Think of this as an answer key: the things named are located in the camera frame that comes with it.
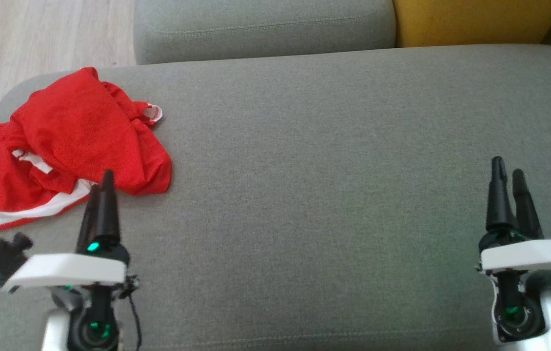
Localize yellow sofa cushion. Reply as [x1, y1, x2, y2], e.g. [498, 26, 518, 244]
[393, 0, 551, 48]

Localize grey sofa back cushion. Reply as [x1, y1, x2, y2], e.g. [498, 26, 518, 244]
[133, 0, 397, 65]

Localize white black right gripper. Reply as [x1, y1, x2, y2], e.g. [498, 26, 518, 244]
[475, 156, 551, 293]

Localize red garment wide white hem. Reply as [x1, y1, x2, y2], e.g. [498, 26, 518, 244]
[0, 67, 173, 232]

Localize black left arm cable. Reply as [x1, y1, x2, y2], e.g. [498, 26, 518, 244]
[127, 288, 142, 351]

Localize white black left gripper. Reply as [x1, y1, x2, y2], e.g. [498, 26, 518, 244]
[3, 169, 138, 300]

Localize grey sofa seat cushion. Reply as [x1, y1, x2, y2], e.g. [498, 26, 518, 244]
[0, 44, 551, 351]

